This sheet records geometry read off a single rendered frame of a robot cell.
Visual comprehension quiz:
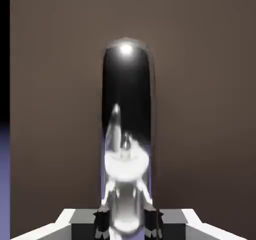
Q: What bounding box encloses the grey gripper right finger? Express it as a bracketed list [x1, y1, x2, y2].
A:
[143, 208, 249, 240]

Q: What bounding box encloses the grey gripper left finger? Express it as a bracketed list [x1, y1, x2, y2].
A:
[10, 208, 111, 240]

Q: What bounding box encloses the shiny curved metal handle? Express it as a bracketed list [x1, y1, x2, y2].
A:
[99, 37, 157, 240]

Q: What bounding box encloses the brown cabinet door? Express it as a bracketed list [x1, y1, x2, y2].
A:
[9, 0, 256, 240]

